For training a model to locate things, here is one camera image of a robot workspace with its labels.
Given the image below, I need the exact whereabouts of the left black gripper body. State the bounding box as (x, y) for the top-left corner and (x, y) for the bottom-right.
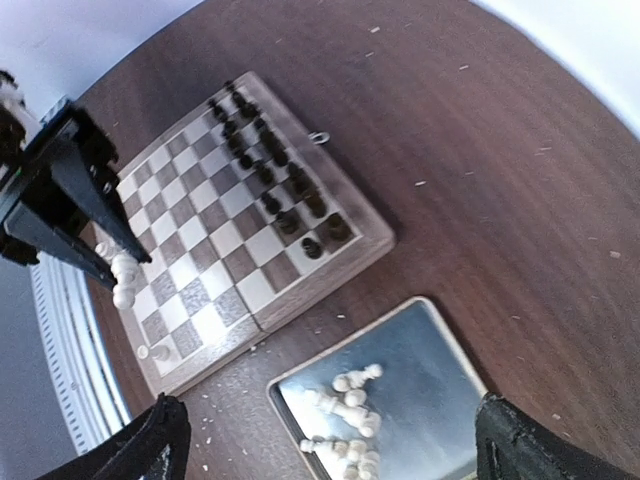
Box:
(1, 107), (118, 265)

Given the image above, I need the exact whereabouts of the black chess piece far right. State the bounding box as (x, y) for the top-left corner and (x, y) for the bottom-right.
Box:
(224, 81), (239, 98)

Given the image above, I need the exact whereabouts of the white pieces pile in tray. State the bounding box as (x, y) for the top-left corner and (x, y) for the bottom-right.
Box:
(298, 363), (384, 479)

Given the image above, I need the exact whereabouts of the black chess piece far left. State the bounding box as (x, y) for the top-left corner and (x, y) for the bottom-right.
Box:
(301, 237), (323, 260)

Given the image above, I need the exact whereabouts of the black chess piece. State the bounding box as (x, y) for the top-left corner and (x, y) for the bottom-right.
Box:
(301, 237), (323, 260)
(224, 81), (239, 98)

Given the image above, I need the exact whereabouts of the white chess piece one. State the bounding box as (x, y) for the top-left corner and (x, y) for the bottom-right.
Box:
(149, 344), (171, 362)

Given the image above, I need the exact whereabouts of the white chess piece three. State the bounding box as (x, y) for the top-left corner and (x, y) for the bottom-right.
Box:
(95, 240), (140, 310)

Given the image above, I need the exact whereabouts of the metal tray with wood rim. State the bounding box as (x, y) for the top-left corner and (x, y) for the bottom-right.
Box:
(267, 296), (487, 479)

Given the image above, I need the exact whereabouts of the wooden chess board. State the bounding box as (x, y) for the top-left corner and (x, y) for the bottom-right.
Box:
(117, 72), (395, 395)

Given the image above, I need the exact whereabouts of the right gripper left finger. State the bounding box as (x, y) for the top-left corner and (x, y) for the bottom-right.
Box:
(42, 393), (192, 479)

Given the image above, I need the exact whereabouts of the white chess piece two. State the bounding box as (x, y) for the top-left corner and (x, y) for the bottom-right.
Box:
(137, 345), (149, 359)

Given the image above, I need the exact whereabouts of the aluminium front rail frame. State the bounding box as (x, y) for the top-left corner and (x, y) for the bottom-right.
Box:
(30, 254), (132, 455)

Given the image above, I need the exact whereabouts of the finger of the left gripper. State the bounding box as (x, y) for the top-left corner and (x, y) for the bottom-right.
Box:
(50, 139), (151, 263)
(3, 202), (116, 290)

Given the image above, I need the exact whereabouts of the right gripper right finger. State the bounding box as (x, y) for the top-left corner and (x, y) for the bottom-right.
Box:
(475, 392), (634, 480)

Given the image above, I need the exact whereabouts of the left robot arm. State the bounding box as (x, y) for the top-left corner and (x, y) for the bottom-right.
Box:
(1, 71), (151, 308)

